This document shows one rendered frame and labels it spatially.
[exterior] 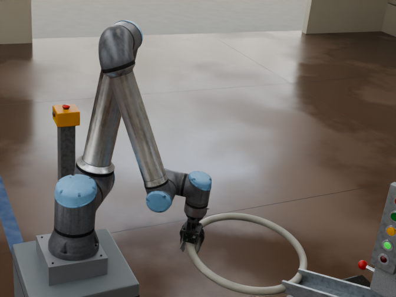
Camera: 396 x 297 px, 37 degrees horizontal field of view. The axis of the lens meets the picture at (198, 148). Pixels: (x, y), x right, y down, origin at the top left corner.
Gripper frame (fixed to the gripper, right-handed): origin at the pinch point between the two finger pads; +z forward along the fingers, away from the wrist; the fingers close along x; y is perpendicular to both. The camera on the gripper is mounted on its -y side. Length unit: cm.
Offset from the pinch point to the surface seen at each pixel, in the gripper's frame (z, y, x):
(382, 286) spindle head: -34, 38, 67
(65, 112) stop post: -15, -65, -84
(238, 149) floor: 98, -283, -8
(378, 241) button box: -50, 37, 62
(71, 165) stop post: 17, -66, -80
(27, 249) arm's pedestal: 3, 22, -61
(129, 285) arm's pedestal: 0.1, 29.4, -16.2
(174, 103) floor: 106, -369, -91
